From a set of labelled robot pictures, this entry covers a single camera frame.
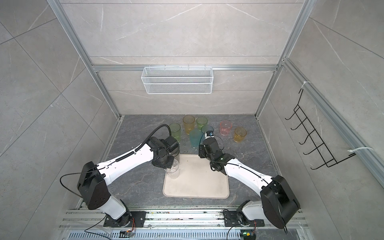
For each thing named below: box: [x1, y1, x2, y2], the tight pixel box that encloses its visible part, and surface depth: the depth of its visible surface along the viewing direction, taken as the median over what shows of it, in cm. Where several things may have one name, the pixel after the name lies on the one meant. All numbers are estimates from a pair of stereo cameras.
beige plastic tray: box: [162, 154, 230, 199], surface depth 86 cm
